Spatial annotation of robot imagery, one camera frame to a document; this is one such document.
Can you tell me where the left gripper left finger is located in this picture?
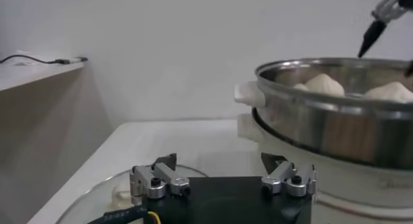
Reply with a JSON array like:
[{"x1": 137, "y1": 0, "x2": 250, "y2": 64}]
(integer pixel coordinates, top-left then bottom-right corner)
[{"x1": 129, "y1": 152, "x2": 192, "y2": 200}]

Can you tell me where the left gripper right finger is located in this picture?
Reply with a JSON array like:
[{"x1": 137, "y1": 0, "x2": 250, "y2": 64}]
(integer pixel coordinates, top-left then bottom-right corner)
[{"x1": 260, "y1": 152, "x2": 317, "y2": 198}]

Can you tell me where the glass pot lid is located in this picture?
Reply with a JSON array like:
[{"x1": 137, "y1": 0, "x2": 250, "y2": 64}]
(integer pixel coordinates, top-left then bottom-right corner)
[{"x1": 56, "y1": 163, "x2": 207, "y2": 224}]

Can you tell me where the stainless steel steamer basket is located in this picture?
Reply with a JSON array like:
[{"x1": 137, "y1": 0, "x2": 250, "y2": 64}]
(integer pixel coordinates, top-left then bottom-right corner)
[{"x1": 234, "y1": 57, "x2": 413, "y2": 171}]

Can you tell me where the white electric cooker base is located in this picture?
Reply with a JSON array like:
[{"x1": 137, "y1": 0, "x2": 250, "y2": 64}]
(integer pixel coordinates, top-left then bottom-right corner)
[{"x1": 237, "y1": 112, "x2": 413, "y2": 224}]

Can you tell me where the white side desk with mouse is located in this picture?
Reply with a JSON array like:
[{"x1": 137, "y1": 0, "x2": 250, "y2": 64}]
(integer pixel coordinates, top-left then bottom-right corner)
[{"x1": 0, "y1": 62, "x2": 86, "y2": 92}]

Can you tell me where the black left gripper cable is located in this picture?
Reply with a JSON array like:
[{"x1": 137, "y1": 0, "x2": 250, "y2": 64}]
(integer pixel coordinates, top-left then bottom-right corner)
[{"x1": 86, "y1": 205, "x2": 162, "y2": 224}]

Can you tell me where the black desk cable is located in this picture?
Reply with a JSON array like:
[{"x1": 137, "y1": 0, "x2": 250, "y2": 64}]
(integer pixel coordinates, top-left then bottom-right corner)
[{"x1": 0, "y1": 54, "x2": 70, "y2": 65}]

